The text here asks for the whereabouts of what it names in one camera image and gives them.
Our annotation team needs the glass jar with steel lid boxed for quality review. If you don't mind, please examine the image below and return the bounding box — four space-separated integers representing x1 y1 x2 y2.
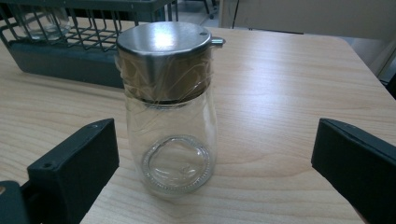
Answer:
114 21 226 197

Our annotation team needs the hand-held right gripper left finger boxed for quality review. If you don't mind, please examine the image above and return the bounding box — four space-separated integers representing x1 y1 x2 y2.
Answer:
27 118 120 224

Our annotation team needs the beige desk panel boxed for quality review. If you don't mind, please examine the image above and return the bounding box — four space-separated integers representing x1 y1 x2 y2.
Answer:
219 0 396 43

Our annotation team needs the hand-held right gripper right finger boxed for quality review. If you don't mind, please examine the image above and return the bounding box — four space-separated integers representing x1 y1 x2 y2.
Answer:
310 117 396 224

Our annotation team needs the dark wire basket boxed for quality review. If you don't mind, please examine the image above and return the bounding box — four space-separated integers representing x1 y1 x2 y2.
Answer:
0 0 179 90

